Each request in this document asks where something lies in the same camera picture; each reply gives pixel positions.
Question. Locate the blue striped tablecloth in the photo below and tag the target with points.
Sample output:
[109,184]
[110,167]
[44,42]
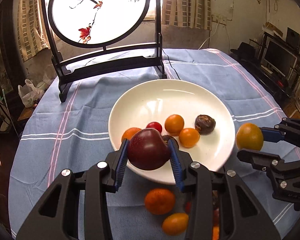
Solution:
[77,120]

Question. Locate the dark framed landscape painting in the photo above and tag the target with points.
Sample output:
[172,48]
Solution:
[0,60]

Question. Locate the black hat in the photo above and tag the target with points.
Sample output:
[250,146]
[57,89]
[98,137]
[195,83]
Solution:
[245,51]

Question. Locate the white wall socket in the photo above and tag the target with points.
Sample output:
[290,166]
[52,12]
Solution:
[219,20]

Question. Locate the yellow-orange small orange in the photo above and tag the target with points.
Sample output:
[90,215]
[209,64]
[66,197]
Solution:
[189,138]
[175,224]
[174,124]

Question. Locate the yellow-green small orange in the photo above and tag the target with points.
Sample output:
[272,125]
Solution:
[248,137]

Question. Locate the round bird painting screen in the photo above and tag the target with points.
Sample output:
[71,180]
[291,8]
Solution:
[100,12]

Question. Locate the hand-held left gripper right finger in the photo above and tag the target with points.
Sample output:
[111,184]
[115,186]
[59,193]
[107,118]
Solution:
[177,168]

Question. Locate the black media desk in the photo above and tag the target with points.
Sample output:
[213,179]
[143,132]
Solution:
[270,82]

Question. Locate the black speaker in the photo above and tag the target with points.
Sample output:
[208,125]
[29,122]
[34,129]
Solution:
[293,37]

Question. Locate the small wooden side table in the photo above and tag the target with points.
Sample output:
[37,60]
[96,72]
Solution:
[25,113]

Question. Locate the white plastic bag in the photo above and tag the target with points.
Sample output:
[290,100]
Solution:
[30,95]

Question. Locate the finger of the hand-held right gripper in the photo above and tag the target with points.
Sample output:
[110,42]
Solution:
[255,158]
[271,135]

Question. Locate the computer monitor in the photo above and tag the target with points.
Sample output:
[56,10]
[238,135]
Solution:
[277,56]

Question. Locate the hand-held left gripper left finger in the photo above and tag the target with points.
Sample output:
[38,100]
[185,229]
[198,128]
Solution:
[121,166]

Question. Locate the checked beige curtain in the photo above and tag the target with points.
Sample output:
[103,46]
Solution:
[30,22]
[187,2]

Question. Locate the dark red plum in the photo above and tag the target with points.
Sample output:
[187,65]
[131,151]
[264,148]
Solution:
[147,150]

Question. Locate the large orange mandarin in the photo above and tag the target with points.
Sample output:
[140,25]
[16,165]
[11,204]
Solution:
[160,201]

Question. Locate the white round plate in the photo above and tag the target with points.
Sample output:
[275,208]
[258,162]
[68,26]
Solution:
[152,97]

